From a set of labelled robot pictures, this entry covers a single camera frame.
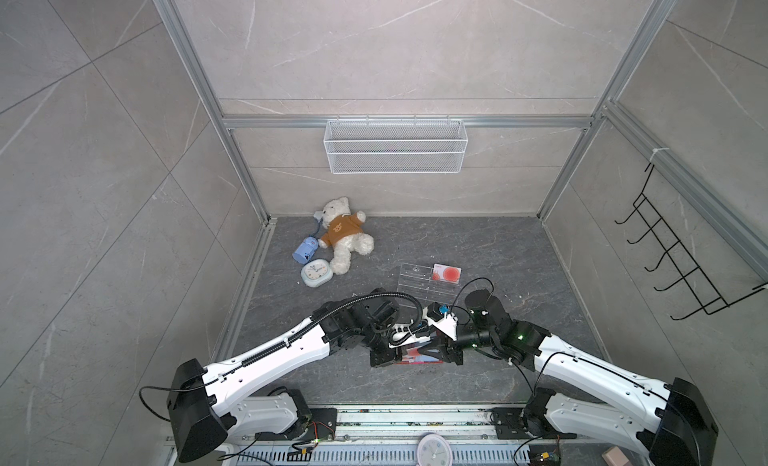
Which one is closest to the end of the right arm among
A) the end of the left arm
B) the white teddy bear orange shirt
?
the end of the left arm

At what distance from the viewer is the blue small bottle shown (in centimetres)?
105

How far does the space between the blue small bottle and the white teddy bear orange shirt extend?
0.03 meters

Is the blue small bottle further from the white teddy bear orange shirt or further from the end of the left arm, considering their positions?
the end of the left arm

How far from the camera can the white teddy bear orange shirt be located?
1008 millimetres

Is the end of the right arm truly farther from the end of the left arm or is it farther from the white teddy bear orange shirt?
the white teddy bear orange shirt
